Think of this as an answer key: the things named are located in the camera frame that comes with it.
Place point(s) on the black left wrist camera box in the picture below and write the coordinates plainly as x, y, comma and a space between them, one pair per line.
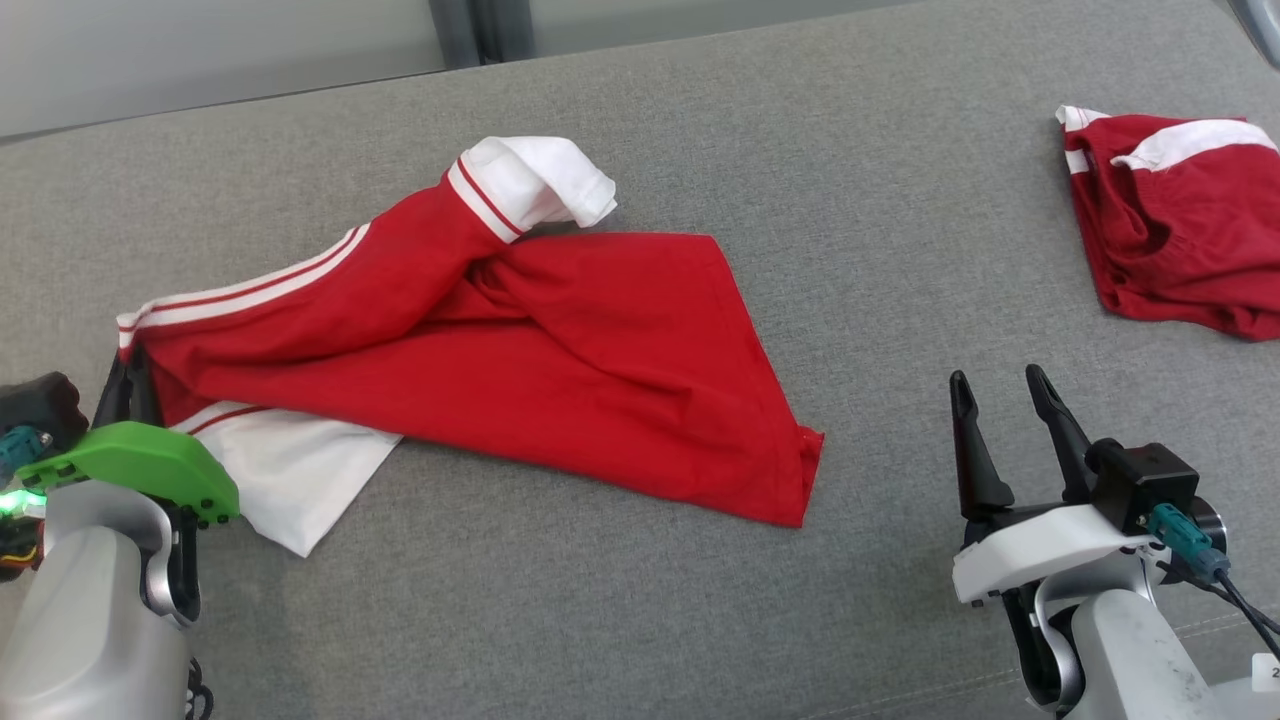
40, 405

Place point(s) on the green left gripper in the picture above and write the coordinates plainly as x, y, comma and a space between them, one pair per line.
140, 460

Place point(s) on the red jersey with white sleeves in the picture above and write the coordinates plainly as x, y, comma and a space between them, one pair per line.
560, 350

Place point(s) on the red shorts with white stripe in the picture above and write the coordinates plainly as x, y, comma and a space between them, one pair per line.
1170, 240

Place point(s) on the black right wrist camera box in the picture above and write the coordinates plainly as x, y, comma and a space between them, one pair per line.
1140, 480

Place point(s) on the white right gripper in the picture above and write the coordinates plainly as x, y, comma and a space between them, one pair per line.
1040, 545

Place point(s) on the grey tubular frame leg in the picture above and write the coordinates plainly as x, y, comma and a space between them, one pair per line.
1262, 25

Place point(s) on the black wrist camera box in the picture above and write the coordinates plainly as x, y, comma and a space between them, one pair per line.
40, 405
1140, 480

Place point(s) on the grey partition frame post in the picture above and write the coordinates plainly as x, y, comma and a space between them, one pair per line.
480, 30

